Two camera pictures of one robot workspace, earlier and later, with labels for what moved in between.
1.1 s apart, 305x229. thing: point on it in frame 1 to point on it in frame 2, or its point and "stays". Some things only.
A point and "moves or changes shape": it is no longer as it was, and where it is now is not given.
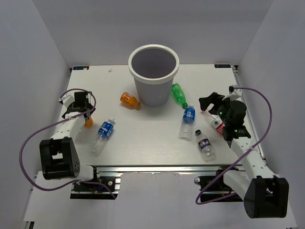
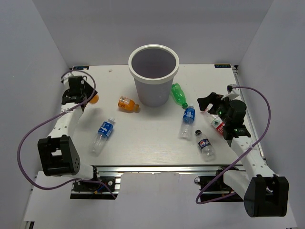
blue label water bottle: x=105 y=130 stays
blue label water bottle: x=187 y=128 stays
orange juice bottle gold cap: x=89 y=122 moves or changes shape
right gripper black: x=214 y=98 stays
